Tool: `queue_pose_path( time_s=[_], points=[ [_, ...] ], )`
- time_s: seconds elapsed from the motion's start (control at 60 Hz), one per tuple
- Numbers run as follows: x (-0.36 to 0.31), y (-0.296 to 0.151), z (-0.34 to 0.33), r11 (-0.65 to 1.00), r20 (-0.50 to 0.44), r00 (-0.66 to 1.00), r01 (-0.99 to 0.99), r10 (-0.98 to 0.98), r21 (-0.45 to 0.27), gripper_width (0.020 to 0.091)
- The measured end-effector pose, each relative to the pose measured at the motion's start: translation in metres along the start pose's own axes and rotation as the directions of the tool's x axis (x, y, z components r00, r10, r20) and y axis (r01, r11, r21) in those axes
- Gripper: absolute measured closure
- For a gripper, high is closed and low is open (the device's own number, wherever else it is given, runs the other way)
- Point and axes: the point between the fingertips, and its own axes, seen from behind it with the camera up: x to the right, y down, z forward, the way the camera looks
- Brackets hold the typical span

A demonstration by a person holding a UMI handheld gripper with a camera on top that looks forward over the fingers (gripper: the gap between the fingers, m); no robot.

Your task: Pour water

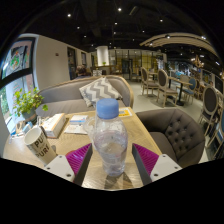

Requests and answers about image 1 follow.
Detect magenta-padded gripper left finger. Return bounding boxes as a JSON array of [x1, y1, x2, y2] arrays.
[[43, 143, 94, 187]]

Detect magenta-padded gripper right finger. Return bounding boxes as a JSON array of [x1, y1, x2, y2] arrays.
[[131, 143, 183, 186]]

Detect clear blue-capped water bottle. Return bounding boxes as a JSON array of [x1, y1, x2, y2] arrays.
[[92, 97, 129, 178]]

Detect white printed mug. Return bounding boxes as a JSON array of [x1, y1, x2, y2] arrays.
[[23, 125, 58, 165]]

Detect grey tufted armchair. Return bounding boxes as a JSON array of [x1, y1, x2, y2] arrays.
[[135, 108, 207, 169]]

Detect white paper napkin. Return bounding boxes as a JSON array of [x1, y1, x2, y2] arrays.
[[63, 123, 88, 135]]

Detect wooden tissue box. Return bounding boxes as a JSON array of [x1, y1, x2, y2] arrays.
[[41, 112, 67, 139]]

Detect small blue box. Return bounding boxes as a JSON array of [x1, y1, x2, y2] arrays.
[[23, 122, 34, 134]]

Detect potted green plant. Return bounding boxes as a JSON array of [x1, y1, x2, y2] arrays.
[[12, 87, 49, 125]]

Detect grey chevron cushion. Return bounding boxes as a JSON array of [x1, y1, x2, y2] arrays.
[[78, 76, 123, 108]]

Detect person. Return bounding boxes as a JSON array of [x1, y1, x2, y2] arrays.
[[75, 64, 88, 78]]

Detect group of ceiling lights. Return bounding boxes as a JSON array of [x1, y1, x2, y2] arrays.
[[66, 6, 221, 66]]

